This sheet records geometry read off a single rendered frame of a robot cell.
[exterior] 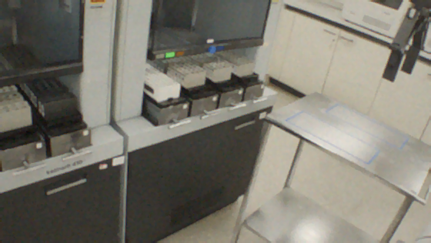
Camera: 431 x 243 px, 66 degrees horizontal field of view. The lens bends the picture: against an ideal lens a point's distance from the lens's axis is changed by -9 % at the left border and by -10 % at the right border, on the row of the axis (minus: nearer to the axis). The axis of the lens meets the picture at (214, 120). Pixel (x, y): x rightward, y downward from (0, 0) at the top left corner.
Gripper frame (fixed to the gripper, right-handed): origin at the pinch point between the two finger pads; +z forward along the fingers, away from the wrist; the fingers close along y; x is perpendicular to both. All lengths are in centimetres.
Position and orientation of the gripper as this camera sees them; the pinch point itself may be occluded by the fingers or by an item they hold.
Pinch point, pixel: (399, 71)
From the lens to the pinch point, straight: 93.8
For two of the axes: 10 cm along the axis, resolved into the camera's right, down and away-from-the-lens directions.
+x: -6.8, -4.5, 5.8
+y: 7.2, -2.2, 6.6
